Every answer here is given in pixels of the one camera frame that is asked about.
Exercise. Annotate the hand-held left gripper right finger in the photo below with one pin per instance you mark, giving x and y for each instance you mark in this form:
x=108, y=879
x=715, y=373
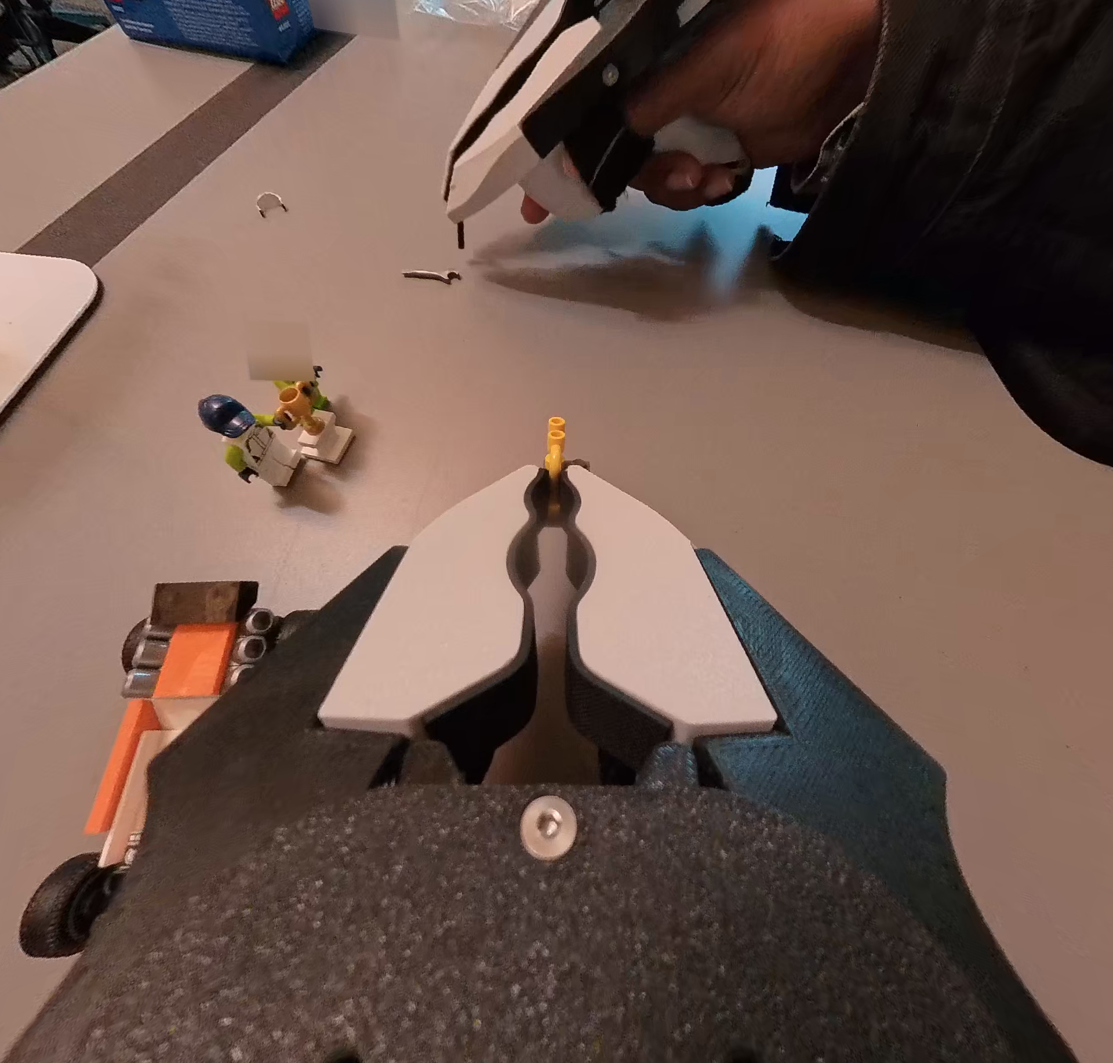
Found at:
x=675, y=637

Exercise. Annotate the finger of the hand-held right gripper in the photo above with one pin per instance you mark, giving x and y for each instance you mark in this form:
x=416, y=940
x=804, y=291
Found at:
x=574, y=185
x=505, y=98

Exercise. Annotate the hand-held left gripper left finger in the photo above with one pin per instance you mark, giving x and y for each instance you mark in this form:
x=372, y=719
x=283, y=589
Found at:
x=426, y=637

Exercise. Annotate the yellow lego hand truck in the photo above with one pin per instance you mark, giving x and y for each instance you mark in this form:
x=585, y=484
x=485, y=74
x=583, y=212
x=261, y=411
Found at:
x=557, y=446

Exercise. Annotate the white lime lego minifigure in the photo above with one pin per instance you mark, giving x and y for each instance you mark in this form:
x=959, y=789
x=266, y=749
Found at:
x=270, y=454

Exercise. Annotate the gold lego piece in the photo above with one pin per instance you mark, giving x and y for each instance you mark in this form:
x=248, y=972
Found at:
x=299, y=402

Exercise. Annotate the orange lego race car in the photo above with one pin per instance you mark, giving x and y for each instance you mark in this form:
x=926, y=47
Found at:
x=166, y=715

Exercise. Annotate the person's right forearm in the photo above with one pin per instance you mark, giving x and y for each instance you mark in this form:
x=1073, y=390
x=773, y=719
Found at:
x=992, y=159

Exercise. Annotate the blue lego box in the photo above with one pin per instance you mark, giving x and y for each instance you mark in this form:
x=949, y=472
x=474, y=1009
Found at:
x=192, y=2

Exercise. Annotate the person's right hand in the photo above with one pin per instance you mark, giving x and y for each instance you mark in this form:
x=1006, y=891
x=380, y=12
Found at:
x=792, y=72

